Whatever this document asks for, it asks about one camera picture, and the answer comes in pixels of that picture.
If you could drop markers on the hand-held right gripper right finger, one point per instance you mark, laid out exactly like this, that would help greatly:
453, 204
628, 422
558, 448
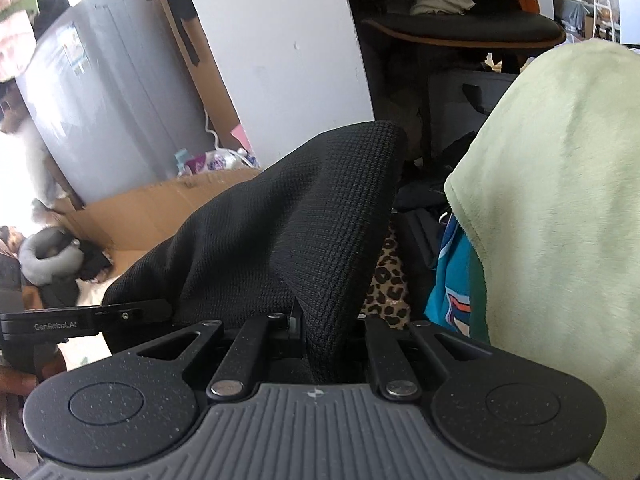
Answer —
387, 360

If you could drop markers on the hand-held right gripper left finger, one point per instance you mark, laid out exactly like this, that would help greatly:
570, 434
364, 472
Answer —
252, 347

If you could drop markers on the black shorts with bear print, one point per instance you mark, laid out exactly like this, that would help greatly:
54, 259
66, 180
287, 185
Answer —
310, 220

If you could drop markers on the pile of black clothes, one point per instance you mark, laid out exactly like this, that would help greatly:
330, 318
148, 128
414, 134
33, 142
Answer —
422, 232

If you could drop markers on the person's left hand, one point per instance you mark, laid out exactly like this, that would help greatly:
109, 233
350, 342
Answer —
15, 381

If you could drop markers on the grey garment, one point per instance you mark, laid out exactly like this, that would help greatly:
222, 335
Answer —
35, 260

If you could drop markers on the black garment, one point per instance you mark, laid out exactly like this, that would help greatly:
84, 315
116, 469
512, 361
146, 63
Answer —
95, 262

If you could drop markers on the leopard print garment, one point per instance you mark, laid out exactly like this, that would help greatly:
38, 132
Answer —
387, 290

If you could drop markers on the teal garment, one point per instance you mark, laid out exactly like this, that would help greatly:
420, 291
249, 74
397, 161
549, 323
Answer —
452, 285

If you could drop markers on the purple white packet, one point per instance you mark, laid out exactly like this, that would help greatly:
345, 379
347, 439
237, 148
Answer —
217, 162

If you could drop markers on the light green fleece blanket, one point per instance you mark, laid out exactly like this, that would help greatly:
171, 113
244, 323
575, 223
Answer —
560, 210

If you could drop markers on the grey fabric wardrobe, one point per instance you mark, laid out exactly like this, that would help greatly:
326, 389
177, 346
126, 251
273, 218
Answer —
115, 100

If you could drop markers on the grey storage box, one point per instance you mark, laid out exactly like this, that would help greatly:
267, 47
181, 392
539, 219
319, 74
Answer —
450, 110

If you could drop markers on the tall cardboard box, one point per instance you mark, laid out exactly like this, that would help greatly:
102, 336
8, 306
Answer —
205, 75

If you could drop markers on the black office chair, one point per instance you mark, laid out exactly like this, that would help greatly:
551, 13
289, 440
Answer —
460, 30

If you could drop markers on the beige cloth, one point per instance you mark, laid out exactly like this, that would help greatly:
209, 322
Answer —
442, 0

